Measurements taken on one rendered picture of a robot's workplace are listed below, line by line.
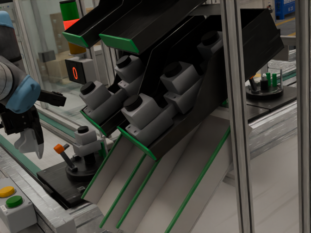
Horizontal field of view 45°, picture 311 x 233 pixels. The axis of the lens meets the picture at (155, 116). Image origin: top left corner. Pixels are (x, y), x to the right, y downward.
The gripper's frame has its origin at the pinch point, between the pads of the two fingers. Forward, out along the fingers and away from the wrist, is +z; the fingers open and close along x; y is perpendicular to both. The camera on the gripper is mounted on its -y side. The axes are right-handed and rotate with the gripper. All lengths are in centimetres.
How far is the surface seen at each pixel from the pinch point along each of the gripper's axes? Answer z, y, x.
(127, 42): -30, -2, 47
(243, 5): 37, -499, -369
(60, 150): 0.8, -4.5, 1.4
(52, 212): 10.7, 4.3, 11.0
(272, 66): 14, -129, -28
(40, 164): 15.4, -5.8, -27.7
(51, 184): 9.8, -0.4, -0.9
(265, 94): 9, -82, 5
